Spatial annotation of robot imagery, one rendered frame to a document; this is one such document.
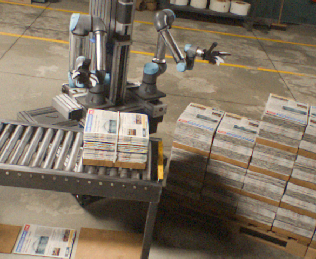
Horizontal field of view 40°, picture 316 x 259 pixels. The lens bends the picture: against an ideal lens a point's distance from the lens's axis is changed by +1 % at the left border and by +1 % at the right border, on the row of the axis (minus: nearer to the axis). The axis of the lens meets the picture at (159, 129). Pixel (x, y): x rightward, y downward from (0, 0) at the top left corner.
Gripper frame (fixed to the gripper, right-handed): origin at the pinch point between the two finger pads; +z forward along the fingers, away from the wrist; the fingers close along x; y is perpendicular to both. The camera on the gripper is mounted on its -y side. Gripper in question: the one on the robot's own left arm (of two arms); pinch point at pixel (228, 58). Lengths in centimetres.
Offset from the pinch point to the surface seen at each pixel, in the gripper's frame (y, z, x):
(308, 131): 16, 73, 37
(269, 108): 12, 44, 31
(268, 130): 23, 48, 41
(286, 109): 14, 54, 23
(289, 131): 20, 61, 38
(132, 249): 109, -12, 114
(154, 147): 38, -16, 83
